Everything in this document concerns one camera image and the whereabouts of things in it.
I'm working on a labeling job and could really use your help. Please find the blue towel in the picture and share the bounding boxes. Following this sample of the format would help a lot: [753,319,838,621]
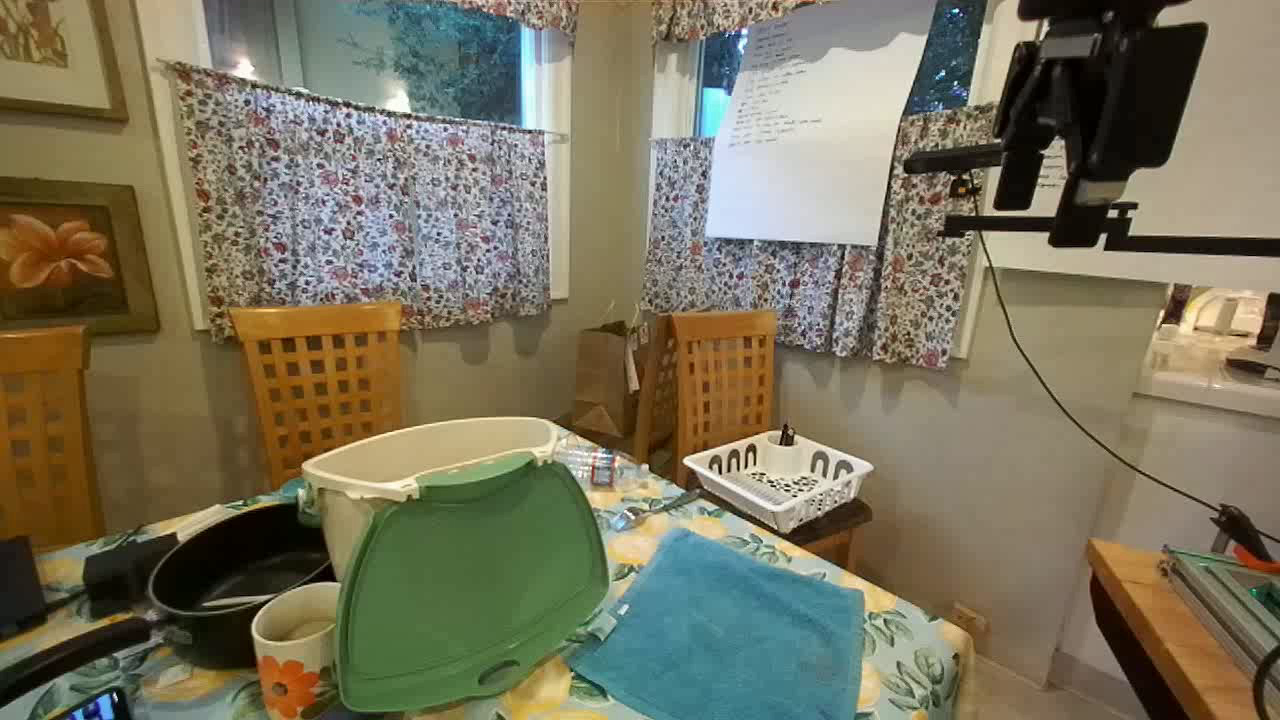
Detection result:
[569,529,862,720]

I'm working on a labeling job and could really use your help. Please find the brown paper bag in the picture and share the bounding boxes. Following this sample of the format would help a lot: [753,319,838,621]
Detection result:
[571,316,658,439]

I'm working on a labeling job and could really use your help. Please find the wooden chair near corner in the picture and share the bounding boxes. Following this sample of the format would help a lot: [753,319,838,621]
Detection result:
[631,307,777,484]

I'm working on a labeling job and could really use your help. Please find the white dish rack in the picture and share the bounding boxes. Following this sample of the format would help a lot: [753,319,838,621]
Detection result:
[683,430,870,534]

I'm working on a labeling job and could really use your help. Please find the green bin lid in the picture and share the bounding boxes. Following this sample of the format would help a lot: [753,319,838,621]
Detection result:
[335,462,607,713]

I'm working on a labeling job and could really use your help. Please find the white paper sheet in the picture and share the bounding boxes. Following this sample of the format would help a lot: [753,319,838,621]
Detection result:
[703,0,936,246]

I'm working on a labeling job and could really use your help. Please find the floral curtain right window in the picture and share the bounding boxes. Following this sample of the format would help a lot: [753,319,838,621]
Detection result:
[641,105,996,374]

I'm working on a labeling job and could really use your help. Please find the floral curtain window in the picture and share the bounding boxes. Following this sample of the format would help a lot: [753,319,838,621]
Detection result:
[167,66,552,337]
[641,105,996,374]

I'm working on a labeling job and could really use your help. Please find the white plastic bin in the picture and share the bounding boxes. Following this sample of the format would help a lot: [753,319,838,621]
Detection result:
[298,418,559,577]

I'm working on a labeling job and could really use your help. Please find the wooden chair by window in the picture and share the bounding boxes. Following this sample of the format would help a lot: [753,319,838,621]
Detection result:
[232,305,405,484]

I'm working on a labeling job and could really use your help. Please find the floral curtain left window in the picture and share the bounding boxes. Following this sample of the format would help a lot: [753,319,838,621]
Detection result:
[167,66,552,337]

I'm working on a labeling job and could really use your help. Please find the floral ceramic mug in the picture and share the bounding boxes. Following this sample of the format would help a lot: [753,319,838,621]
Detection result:
[251,580,339,720]

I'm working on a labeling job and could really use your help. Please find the black cast iron pan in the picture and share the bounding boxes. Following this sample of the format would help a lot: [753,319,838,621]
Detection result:
[0,506,331,702]

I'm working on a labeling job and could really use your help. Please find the black wallet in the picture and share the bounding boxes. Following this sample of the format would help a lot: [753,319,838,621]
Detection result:
[84,535,176,615]

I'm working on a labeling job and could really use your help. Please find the flower painting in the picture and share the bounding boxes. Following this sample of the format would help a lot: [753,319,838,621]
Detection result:
[0,175,158,337]

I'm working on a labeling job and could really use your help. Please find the wooden chair at left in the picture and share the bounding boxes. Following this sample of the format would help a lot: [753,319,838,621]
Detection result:
[0,324,103,550]

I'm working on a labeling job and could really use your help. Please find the wooden side table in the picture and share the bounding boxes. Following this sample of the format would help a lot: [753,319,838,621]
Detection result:
[1089,539,1280,720]

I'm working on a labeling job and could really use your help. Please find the upper framed picture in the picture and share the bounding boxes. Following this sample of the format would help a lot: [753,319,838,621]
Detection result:
[0,0,127,123]

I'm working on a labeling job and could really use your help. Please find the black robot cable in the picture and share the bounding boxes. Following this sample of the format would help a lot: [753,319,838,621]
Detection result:
[970,228,1280,554]

